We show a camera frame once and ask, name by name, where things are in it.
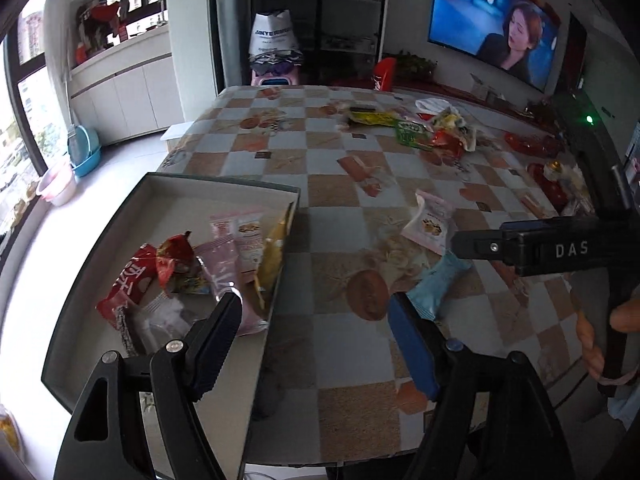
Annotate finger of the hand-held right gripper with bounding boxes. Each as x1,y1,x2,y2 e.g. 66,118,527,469
449,230,505,262

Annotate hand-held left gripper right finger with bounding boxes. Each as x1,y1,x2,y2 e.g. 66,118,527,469
387,292,576,480

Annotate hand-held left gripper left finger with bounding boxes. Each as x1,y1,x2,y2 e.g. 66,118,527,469
52,291,244,480

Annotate pink white biscuit packet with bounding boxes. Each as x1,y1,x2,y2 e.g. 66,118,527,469
210,208,265,266
401,190,457,256

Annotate light blue snack packet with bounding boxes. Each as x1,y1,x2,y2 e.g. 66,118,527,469
406,252,473,322

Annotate small colourful snack packet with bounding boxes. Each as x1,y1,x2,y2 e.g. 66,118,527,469
170,272,212,296

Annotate clear plastic snack packet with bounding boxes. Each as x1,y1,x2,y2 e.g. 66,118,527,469
117,292,202,357

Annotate plain pink snack packet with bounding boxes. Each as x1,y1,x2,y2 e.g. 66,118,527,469
195,237,271,336

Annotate dark red crinkled packet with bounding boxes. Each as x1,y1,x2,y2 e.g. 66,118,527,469
156,231,197,292

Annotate gold snack packet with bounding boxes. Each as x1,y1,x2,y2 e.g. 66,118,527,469
254,202,296,311

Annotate red packet white print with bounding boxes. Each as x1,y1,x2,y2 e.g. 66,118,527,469
95,242,159,332

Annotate grey cardboard box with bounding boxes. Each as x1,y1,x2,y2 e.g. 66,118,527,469
41,172,302,480

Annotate person's right hand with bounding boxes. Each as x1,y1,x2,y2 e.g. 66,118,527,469
575,298,640,381

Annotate red tray of sweets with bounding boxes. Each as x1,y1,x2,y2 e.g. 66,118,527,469
527,159,598,218

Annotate glass jar gold lid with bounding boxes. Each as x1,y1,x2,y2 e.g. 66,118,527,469
544,160,572,184

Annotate red foil snack packet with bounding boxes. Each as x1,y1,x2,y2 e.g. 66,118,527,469
430,132,466,159

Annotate red gift boxes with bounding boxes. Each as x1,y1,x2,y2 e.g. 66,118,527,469
504,131,558,155

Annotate white cracker bag blue label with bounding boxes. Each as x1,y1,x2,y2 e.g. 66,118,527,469
432,110,483,153

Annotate green snack packet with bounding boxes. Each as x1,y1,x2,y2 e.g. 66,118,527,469
395,121,435,151

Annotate small white carton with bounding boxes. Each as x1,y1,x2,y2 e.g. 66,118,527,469
470,74,496,101

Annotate yellow snack packet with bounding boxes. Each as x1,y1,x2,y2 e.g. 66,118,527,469
347,111,399,127

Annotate printed checkered tablecloth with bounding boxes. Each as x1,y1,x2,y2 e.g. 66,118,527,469
155,85,603,467

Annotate green potted plant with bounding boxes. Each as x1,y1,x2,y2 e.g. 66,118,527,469
395,51,437,81

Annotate red chair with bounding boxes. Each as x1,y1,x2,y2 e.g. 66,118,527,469
372,57,398,92

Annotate pink plastic basin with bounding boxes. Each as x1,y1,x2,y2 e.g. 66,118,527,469
36,162,79,207

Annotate blue plastic basin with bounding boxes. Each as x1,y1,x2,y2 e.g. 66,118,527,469
66,125,104,179

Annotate pink stool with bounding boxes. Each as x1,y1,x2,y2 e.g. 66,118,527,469
250,67,302,88

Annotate white low cabinet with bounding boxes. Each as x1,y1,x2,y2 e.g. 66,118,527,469
67,52,177,147

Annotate pile of clothes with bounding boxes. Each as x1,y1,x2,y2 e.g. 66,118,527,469
250,47,305,73

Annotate glass door cabinet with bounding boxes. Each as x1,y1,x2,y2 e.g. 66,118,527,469
250,0,389,88

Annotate white shopping bag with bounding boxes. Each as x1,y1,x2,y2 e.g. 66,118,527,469
248,10,297,56

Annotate hanging red clothes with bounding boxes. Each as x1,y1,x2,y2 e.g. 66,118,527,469
75,0,133,64

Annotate wall television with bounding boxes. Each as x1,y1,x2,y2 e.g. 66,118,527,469
427,0,561,93

